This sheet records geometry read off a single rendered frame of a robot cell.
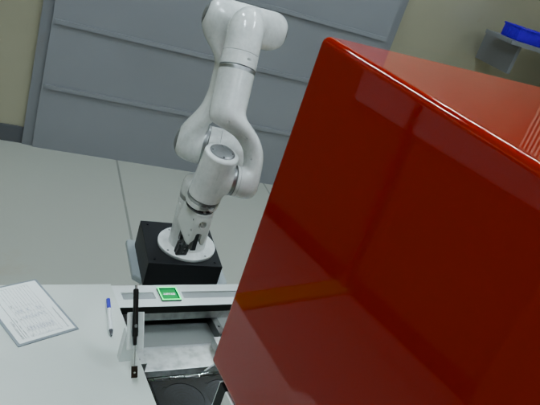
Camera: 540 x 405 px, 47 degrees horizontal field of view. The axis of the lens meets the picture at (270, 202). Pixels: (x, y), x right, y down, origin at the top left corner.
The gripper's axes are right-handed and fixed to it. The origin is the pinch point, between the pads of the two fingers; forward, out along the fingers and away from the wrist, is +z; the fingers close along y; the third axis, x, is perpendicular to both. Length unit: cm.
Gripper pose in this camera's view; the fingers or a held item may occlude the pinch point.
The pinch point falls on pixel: (182, 247)
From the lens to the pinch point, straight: 164.7
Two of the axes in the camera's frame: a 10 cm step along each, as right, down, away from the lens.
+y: -3.5, -6.6, 6.7
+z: -3.8, 7.5, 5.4
